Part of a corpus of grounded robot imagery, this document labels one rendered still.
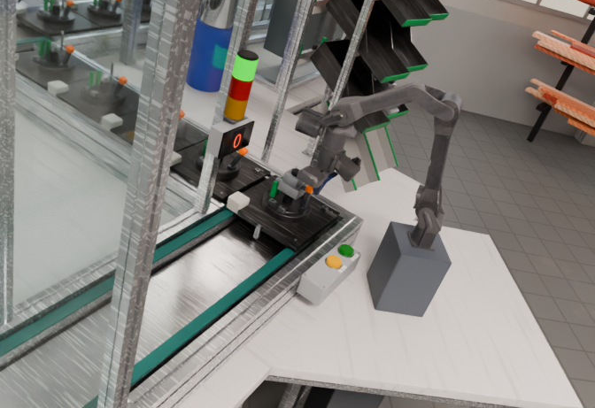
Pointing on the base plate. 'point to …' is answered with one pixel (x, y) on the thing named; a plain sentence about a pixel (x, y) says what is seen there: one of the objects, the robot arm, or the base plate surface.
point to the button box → (326, 275)
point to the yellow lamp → (236, 110)
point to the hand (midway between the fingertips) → (319, 183)
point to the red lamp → (239, 89)
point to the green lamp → (244, 69)
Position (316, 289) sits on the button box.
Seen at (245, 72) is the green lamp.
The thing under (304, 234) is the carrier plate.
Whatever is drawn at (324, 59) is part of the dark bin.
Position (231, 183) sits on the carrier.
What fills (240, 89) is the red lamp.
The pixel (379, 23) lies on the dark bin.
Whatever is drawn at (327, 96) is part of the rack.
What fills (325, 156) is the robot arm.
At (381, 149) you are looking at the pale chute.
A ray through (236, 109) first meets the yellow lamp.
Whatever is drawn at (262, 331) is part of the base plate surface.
